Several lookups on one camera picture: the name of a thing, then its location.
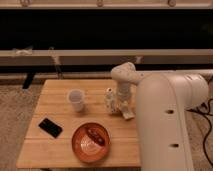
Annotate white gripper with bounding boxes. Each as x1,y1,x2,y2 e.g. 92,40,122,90
115,88,132,112

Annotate white sponge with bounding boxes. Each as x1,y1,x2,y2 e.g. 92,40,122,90
121,108,135,120

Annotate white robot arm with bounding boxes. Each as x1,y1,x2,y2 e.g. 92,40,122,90
111,62,209,171

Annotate small white patterned bottle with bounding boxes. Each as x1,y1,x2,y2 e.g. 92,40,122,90
105,88,117,115

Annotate brown item in bowl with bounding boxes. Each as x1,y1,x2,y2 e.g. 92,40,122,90
85,127,105,146

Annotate translucent plastic cup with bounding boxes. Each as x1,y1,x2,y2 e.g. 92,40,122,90
67,89,84,112

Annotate orange bowl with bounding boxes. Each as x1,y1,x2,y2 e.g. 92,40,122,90
71,122,110,163

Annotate wooden table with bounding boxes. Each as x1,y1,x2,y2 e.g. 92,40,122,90
16,79,140,169

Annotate black smartphone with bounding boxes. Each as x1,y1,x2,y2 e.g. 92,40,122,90
39,118,63,138

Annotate black cable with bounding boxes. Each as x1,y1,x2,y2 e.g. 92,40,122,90
187,78,213,168

